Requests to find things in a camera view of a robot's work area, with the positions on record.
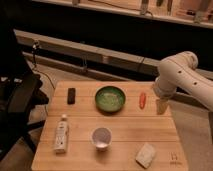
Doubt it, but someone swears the black office chair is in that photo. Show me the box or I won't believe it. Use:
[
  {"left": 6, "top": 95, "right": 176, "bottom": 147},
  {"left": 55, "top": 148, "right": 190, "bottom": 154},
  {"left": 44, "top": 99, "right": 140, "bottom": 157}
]
[{"left": 0, "top": 11, "right": 49, "bottom": 162}]

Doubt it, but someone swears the white squeeze bottle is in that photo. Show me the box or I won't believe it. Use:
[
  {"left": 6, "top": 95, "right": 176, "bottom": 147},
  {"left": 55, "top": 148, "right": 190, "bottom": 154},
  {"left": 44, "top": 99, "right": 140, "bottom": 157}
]
[{"left": 54, "top": 114, "right": 69, "bottom": 154}]

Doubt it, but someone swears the black hanging cable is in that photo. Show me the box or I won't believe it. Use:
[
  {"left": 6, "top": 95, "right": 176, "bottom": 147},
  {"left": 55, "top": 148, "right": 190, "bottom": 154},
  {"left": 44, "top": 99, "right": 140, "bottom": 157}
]
[{"left": 31, "top": 40, "right": 56, "bottom": 90}]

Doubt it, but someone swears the orange carrot toy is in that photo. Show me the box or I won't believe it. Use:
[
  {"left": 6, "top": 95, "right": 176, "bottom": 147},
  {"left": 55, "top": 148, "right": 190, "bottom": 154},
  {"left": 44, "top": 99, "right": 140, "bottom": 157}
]
[{"left": 139, "top": 93, "right": 146, "bottom": 109}]

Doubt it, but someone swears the green bowl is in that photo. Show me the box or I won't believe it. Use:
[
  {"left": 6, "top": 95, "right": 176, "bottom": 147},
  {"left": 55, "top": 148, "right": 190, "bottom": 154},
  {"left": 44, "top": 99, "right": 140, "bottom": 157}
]
[{"left": 95, "top": 86, "right": 126, "bottom": 113}]

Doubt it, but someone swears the white paper cup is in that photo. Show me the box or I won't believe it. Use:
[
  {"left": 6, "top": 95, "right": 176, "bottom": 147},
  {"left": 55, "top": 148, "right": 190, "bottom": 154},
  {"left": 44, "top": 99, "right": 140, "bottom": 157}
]
[{"left": 91, "top": 127, "right": 112, "bottom": 151}]

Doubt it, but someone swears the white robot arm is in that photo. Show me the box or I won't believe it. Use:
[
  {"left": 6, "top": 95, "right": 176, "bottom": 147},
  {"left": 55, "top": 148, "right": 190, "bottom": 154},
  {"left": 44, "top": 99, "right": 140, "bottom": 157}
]
[{"left": 153, "top": 51, "right": 213, "bottom": 112}]

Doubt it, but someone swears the black eraser block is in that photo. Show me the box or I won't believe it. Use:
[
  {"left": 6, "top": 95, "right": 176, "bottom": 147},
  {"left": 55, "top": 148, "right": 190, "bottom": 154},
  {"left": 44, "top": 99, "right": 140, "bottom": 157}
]
[{"left": 67, "top": 88, "right": 76, "bottom": 104}]

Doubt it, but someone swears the pale sponge block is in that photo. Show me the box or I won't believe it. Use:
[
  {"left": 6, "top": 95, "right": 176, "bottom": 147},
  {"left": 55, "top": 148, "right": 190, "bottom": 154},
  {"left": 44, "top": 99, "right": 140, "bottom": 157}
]
[{"left": 135, "top": 143, "right": 156, "bottom": 169}]

